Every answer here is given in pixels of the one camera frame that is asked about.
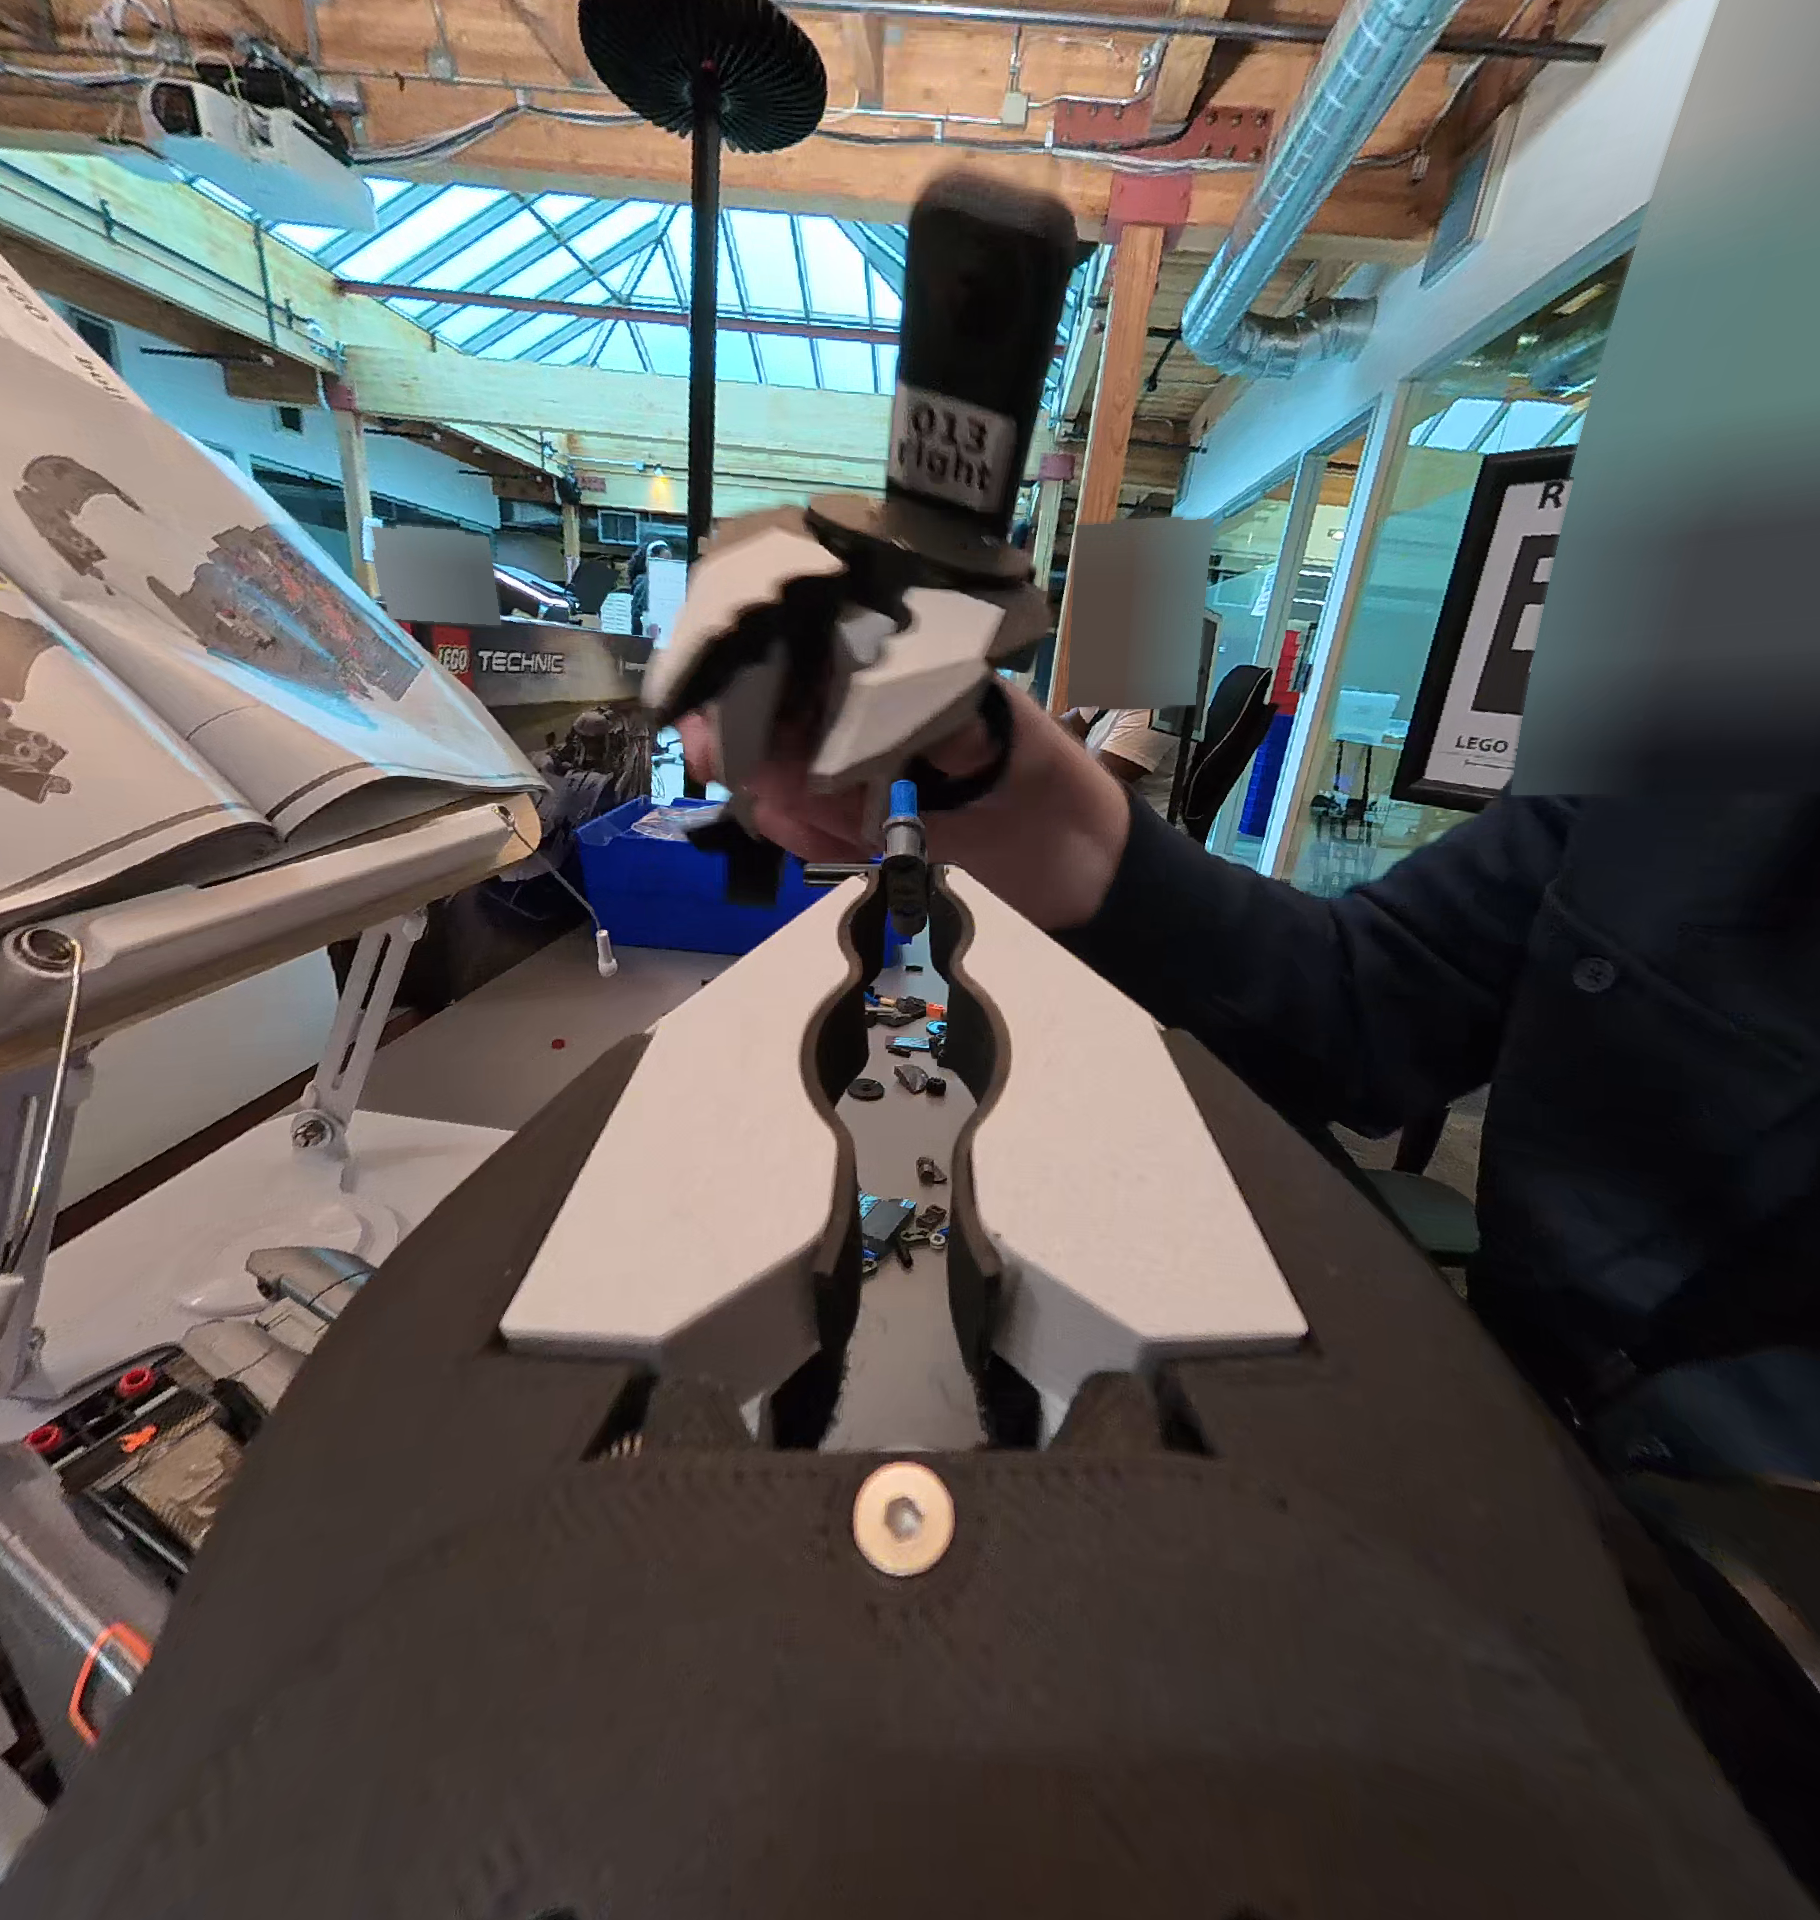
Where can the wooden post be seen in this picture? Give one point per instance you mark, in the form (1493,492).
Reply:
(1111,451)

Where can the person's navy jacket torso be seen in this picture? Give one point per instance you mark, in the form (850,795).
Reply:
(1676,1127)

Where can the scattered loose lego pieces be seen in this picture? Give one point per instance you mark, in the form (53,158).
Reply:
(892,1222)

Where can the white book stand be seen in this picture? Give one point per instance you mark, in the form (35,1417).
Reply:
(175,1231)

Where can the framed black white poster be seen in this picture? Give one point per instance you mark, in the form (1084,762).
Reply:
(1467,676)

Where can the person's right hand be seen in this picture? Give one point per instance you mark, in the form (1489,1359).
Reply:
(1060,825)

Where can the silver ventilation duct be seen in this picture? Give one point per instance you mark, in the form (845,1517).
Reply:
(1301,181)

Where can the black round base stand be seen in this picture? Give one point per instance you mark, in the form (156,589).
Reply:
(705,300)

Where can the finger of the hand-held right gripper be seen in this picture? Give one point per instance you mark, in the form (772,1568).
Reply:
(910,691)
(730,616)

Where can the black beam with blue pins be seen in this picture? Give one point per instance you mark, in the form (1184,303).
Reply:
(903,842)

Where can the lego set box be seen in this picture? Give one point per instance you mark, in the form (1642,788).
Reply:
(506,661)

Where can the person's right forearm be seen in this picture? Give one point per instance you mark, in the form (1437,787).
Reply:
(1272,975)

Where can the lego instruction booklet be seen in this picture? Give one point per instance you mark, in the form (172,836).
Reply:
(175,720)

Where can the grey lego car model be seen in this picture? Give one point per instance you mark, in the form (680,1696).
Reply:
(41,1576)

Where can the blue storage bin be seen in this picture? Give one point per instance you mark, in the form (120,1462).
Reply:
(654,901)

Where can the white ceiling projector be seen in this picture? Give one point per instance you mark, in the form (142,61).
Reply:
(249,149)

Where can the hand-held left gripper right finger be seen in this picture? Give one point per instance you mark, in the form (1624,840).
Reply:
(1134,1199)

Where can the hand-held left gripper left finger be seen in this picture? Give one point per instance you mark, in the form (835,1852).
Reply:
(669,1199)

